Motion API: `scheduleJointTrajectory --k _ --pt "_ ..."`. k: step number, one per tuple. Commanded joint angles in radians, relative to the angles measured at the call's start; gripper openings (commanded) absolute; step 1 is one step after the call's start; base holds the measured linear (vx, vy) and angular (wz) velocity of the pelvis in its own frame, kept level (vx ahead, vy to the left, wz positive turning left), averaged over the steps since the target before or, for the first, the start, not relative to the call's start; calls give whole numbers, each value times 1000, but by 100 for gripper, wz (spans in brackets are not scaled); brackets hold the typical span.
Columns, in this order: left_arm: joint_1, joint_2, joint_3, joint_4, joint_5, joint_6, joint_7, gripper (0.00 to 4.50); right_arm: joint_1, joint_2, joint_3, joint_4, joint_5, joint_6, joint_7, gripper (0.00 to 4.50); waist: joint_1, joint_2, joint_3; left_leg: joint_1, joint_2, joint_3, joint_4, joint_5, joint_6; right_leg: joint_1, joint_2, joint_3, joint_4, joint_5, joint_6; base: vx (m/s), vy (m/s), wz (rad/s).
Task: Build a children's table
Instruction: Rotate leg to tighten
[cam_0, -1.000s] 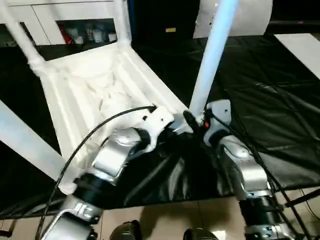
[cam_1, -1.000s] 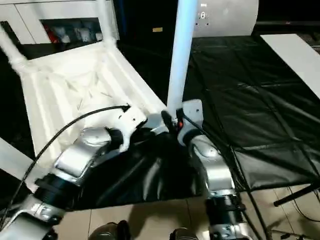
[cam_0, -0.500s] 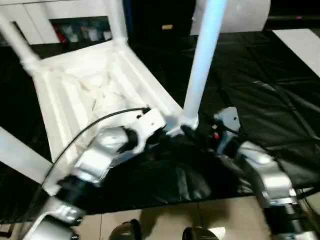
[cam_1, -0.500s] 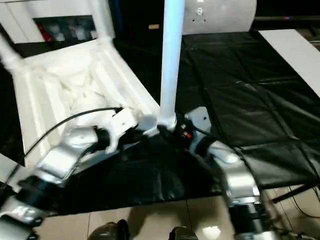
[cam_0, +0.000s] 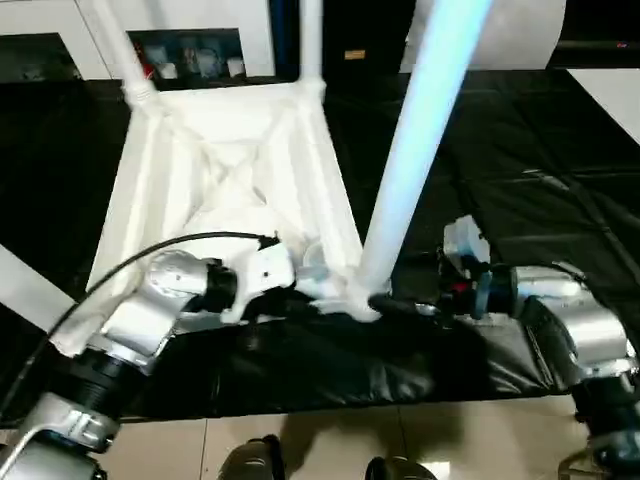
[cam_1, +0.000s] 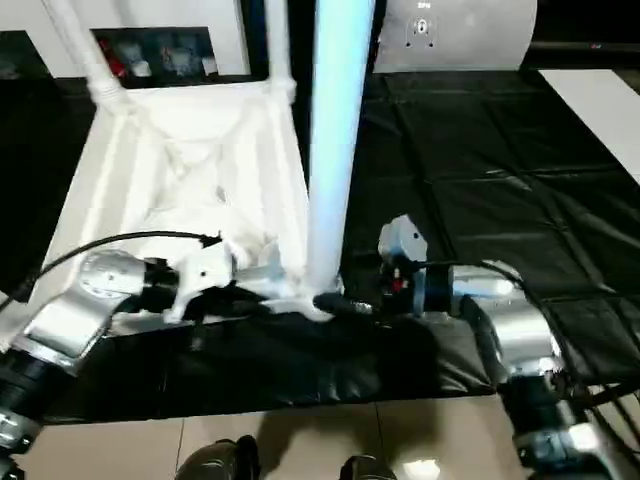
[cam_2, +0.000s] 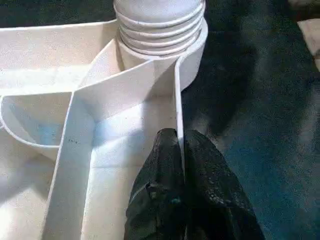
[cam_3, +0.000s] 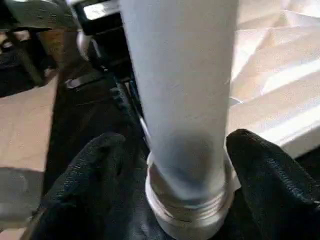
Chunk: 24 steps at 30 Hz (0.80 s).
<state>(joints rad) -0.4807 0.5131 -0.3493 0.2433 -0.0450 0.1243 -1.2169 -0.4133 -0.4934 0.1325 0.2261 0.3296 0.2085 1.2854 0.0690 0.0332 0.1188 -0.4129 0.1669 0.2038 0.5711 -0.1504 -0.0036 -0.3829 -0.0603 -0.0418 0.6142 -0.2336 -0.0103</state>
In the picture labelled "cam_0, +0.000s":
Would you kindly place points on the white plastic table leg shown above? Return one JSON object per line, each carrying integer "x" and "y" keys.
{"x": 120, "y": 45}
{"x": 312, "y": 40}
{"x": 425, "y": 125}
{"x": 25, "y": 285}

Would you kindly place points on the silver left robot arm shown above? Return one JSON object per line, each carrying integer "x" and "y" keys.
{"x": 165, "y": 280}

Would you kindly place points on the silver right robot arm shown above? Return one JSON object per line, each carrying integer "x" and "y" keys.
{"x": 590, "y": 330}

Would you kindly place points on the black work mat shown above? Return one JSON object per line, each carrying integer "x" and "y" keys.
{"x": 550, "y": 175}

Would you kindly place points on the black left robot foot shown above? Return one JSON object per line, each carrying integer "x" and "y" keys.
{"x": 250, "y": 460}

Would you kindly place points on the black robot foot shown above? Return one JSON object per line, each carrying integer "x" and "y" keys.
{"x": 400, "y": 469}
{"x": 250, "y": 460}

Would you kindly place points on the black right robot foot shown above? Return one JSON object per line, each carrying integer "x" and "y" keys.
{"x": 400, "y": 469}

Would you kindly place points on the small white cup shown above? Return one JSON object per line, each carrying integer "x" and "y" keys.
{"x": 168, "y": 71}
{"x": 235, "y": 67}

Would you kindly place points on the white flat panel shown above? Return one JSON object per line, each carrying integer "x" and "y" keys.
{"x": 610, "y": 95}

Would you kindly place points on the light grey printed pillow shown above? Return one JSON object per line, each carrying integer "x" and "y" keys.
{"x": 525, "y": 35}

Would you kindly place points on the red item in cabinet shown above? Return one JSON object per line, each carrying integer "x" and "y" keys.
{"x": 144, "y": 65}

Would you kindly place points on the white glass-door cabinet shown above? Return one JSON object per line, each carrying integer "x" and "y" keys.
{"x": 260, "y": 30}

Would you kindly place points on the black cabinet with gold label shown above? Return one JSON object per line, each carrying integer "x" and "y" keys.
{"x": 350, "y": 25}

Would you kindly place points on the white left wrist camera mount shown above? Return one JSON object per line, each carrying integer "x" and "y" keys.
{"x": 265, "y": 270}

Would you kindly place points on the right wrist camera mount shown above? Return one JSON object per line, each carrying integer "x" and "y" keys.
{"x": 462, "y": 237}

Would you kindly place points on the black rail with red mark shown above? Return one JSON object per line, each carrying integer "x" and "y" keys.
{"x": 590, "y": 45}

